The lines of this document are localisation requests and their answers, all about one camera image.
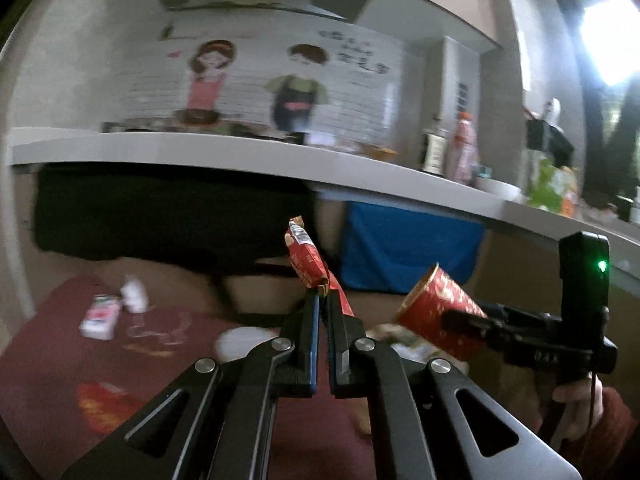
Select pink tissue pack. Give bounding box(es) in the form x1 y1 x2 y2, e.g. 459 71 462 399
79 295 122 340

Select cartoon couple wall sticker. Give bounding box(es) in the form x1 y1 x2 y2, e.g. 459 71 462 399
159 27 392 134

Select red striped floor mat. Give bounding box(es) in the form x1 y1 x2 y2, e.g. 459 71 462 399
1 276 376 479

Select black cloth under counter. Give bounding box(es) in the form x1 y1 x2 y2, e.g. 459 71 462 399
32 162 316 276

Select red plastic bag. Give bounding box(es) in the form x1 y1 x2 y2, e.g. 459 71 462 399
76 382 143 436

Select pink plastic bottle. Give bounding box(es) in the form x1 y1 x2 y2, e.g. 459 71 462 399
450 112 478 185

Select red paper cup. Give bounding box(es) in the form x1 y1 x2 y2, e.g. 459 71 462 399
395 264 487 362

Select grey kitchen countertop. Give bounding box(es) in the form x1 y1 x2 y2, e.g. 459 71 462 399
6 131 640 281

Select green vegetables on counter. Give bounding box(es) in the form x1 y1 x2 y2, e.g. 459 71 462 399
527 157 577 214

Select blue cloth under counter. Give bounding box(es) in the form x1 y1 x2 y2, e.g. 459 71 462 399
340 202 485 294

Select red snack wrapper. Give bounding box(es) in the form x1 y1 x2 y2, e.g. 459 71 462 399
284 217 354 316

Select right hand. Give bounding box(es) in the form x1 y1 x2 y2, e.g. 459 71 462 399
551 374 604 442

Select red sleeve forearm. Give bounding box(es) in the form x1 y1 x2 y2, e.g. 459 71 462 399
561 387 639 479

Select white tissue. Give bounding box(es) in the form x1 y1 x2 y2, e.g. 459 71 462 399
120 275 149 314

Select dark sauce bottle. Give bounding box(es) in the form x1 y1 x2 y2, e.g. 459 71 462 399
422 129 448 176

